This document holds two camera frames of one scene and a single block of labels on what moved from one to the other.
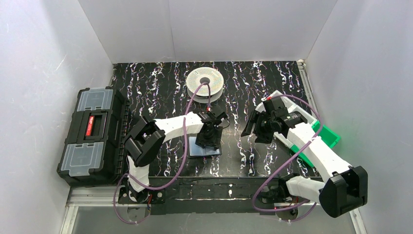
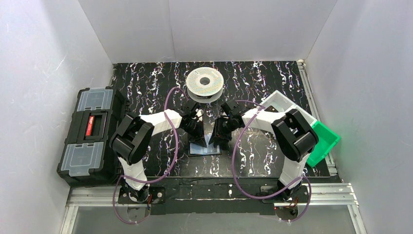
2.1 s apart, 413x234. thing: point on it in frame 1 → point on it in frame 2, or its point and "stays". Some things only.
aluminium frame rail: x=82 y=196 stays
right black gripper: x=252 y=126 → x=221 y=129
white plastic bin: x=290 y=106 stays
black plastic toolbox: x=93 y=152 stays
